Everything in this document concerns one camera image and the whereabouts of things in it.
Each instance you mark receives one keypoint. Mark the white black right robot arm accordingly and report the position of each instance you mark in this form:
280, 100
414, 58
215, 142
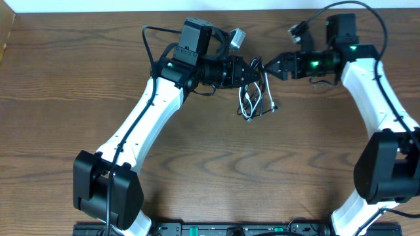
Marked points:
387, 172

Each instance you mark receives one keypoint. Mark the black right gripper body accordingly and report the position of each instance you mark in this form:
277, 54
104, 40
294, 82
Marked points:
310, 64

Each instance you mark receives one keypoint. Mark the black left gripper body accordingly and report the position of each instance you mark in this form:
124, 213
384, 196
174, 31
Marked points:
234, 71

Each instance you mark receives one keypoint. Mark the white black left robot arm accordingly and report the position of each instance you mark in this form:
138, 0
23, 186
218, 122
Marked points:
105, 183

